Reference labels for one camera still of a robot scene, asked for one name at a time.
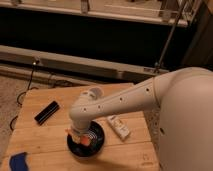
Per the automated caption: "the blue cloth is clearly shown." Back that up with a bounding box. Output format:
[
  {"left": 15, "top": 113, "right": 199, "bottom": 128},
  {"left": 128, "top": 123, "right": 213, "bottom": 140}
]
[{"left": 9, "top": 152, "right": 29, "bottom": 171}]

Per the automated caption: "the black cable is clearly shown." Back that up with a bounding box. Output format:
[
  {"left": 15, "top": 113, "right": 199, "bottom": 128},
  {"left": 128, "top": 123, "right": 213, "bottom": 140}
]
[{"left": 9, "top": 58, "right": 40, "bottom": 132}]

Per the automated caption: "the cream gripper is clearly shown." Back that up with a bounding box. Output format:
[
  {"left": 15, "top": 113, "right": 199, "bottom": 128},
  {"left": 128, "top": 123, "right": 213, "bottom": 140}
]
[{"left": 66, "top": 129, "right": 89, "bottom": 144}]

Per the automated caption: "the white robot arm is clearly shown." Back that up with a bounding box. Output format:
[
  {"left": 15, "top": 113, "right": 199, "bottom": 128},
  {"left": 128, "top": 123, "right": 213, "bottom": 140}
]
[{"left": 69, "top": 67, "right": 213, "bottom": 171}]

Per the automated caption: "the dark cabinet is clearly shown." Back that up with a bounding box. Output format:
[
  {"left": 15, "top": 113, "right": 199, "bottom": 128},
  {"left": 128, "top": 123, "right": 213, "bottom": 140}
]
[{"left": 163, "top": 0, "right": 213, "bottom": 71}]

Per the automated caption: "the metal rod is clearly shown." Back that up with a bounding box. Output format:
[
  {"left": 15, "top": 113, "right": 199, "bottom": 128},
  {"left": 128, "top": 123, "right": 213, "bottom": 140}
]
[{"left": 154, "top": 0, "right": 187, "bottom": 73}]

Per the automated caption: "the white rectangular bottle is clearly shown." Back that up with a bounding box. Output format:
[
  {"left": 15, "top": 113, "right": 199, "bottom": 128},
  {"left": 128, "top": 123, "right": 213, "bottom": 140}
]
[{"left": 107, "top": 115, "right": 130, "bottom": 141}]

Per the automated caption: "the black ceramic bowl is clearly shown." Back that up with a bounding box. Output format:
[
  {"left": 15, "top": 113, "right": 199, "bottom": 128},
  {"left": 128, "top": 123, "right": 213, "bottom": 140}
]
[{"left": 67, "top": 121, "right": 105, "bottom": 157}]

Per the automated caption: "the orange pepper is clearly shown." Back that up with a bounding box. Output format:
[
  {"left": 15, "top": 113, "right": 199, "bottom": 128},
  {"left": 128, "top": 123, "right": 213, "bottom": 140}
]
[{"left": 81, "top": 137, "right": 90, "bottom": 146}]

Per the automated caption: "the black rectangular box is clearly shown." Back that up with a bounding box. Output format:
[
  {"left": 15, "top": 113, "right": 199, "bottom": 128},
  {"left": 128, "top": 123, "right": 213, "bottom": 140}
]
[{"left": 34, "top": 101, "right": 60, "bottom": 125}]

